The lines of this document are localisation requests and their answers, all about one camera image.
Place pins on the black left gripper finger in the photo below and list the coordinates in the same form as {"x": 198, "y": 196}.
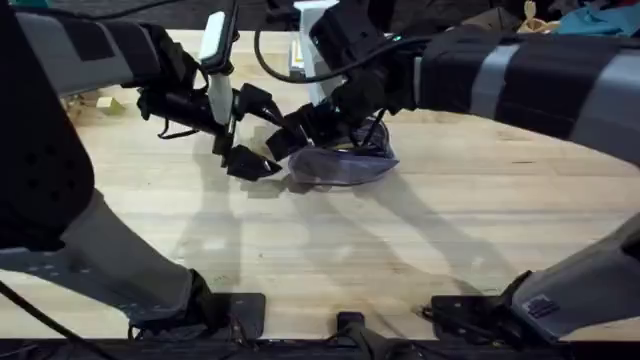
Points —
{"x": 255, "y": 100}
{"x": 250, "y": 164}

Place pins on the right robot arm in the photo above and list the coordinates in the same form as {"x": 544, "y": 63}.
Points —
{"x": 540, "y": 80}

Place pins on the small yellow-green block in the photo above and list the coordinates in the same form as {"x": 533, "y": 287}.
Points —
{"x": 110, "y": 105}

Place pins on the black rail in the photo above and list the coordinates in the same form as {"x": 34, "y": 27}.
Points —
{"x": 320, "y": 351}

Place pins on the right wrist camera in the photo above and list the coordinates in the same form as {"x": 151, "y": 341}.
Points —
{"x": 350, "y": 30}

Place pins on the teal cloth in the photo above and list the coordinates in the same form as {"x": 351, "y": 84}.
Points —
{"x": 600, "y": 22}

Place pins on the white box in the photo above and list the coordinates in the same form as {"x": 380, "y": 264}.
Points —
{"x": 312, "y": 55}

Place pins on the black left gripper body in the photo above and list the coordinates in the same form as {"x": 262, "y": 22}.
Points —
{"x": 175, "y": 102}

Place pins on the translucent purple zip bag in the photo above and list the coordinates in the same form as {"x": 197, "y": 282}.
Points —
{"x": 345, "y": 165}

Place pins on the wooden toy figure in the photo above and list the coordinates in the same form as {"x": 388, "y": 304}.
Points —
{"x": 535, "y": 22}

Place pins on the black rail clamp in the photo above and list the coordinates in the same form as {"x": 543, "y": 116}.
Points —
{"x": 351, "y": 325}

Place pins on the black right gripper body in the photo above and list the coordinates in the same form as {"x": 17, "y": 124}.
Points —
{"x": 372, "y": 92}

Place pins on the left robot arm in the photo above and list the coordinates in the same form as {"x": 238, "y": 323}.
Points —
{"x": 45, "y": 165}

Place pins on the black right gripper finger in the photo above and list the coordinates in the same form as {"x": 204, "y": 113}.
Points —
{"x": 312, "y": 120}
{"x": 287, "y": 142}

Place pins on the left wrist upright plate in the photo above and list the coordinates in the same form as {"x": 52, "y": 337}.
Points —
{"x": 216, "y": 55}

